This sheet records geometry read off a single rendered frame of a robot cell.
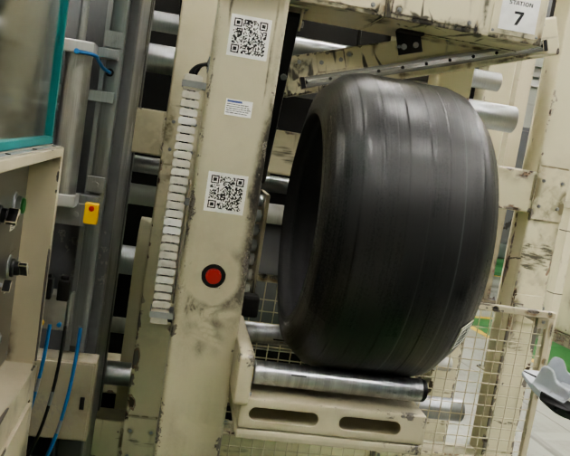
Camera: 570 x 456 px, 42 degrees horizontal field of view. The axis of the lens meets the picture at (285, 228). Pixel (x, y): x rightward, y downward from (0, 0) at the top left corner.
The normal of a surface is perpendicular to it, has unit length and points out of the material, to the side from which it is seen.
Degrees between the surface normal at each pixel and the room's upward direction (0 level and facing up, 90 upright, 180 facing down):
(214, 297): 90
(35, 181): 90
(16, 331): 90
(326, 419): 90
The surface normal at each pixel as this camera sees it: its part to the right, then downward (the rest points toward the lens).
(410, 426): 0.13, 0.14
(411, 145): 0.20, -0.45
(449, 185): 0.18, -0.24
